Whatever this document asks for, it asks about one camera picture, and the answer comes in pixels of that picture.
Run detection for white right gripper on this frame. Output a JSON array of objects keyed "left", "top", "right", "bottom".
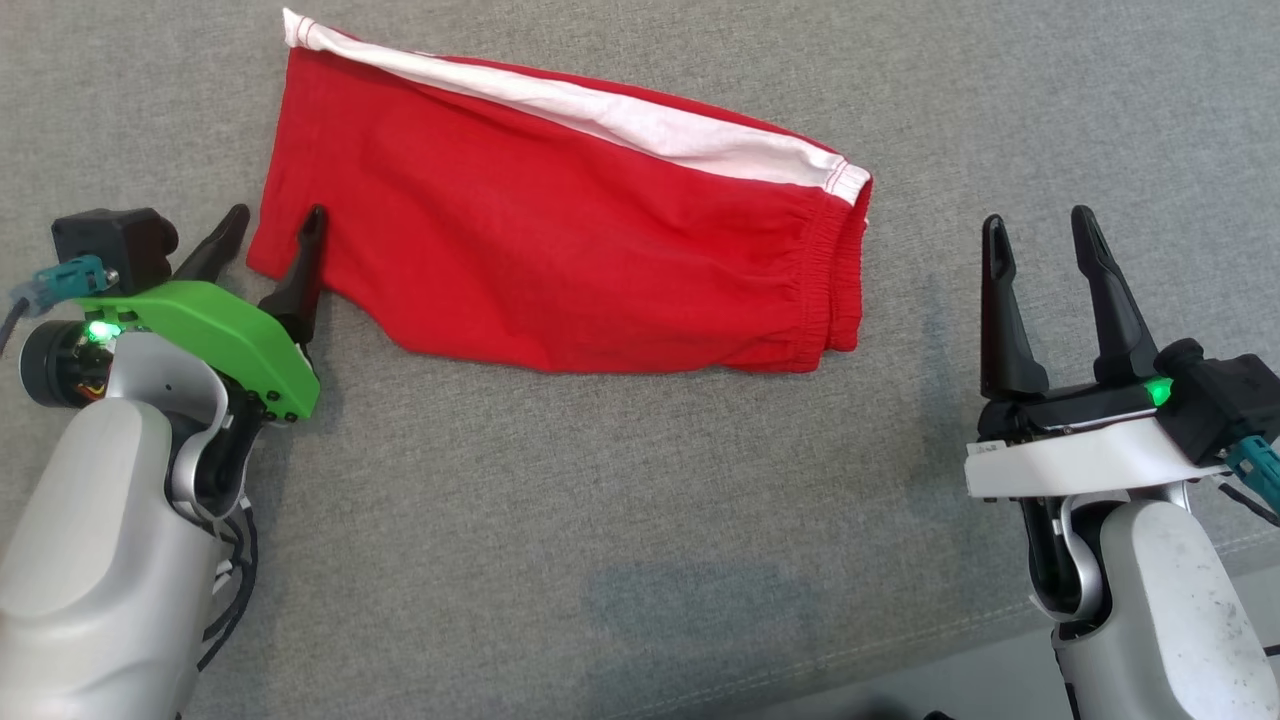
[{"left": 965, "top": 205, "right": 1231, "bottom": 501}]

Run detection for black left arm cable bundle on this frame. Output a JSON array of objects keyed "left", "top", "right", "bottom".
[{"left": 195, "top": 498, "right": 260, "bottom": 673}]

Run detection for red shorts with white stripe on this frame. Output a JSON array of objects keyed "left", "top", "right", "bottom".
[{"left": 246, "top": 8, "right": 874, "bottom": 375}]

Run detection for teal plug right camera cable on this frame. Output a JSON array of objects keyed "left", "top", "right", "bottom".
[{"left": 1218, "top": 435, "right": 1280, "bottom": 528}]

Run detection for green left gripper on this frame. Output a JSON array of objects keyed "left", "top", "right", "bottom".
[{"left": 75, "top": 204, "right": 329, "bottom": 421}]

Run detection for teal plug left camera cable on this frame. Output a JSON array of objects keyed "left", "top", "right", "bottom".
[{"left": 0, "top": 254, "right": 111, "bottom": 353}]

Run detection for teal plug camera cable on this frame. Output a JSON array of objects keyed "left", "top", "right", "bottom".
[
  {"left": 0, "top": 254, "right": 111, "bottom": 353},
  {"left": 1218, "top": 435, "right": 1280, "bottom": 528}
]

